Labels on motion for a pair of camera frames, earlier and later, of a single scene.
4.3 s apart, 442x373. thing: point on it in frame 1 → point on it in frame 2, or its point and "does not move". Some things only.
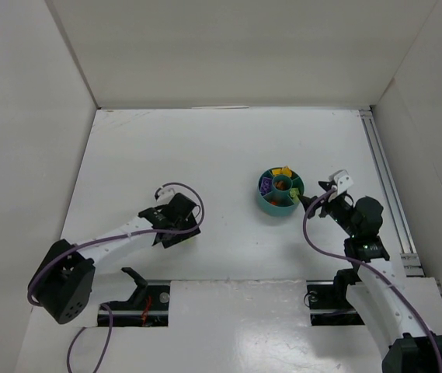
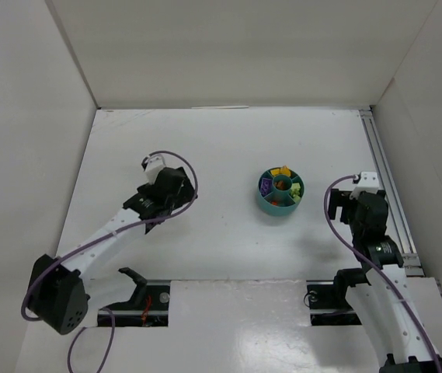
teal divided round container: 280,189 does not move
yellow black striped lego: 287,171 does not move
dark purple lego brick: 266,185 does not move
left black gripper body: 178,235 → 182,184
